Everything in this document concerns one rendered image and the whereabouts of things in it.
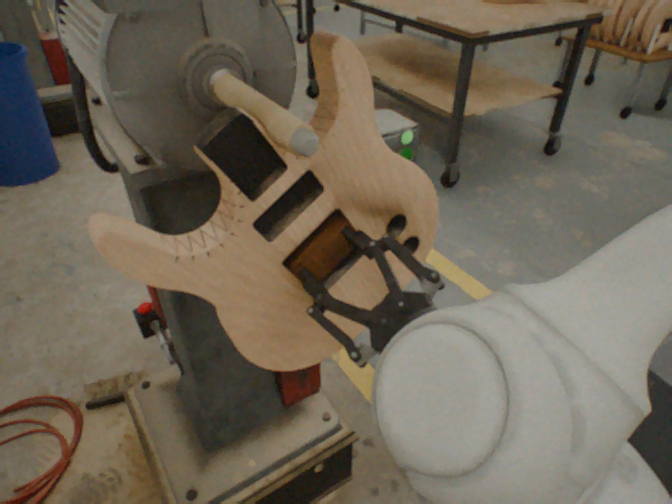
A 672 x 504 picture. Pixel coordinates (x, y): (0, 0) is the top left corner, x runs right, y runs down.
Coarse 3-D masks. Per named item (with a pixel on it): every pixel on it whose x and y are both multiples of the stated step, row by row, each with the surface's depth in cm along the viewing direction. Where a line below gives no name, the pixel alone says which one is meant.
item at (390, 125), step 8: (376, 112) 87; (384, 112) 87; (392, 112) 87; (376, 120) 84; (384, 120) 84; (392, 120) 84; (400, 120) 84; (408, 120) 84; (384, 128) 81; (392, 128) 81; (400, 128) 81; (408, 128) 82; (416, 128) 83; (384, 136) 80; (392, 136) 81; (416, 136) 83; (392, 144) 81; (400, 144) 82; (408, 144) 83; (416, 144) 85; (400, 152) 83
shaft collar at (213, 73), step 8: (208, 72) 57; (216, 72) 56; (224, 72) 57; (232, 72) 57; (208, 80) 57; (216, 80) 57; (240, 80) 59; (208, 88) 57; (208, 96) 58; (216, 96) 58; (224, 104) 59
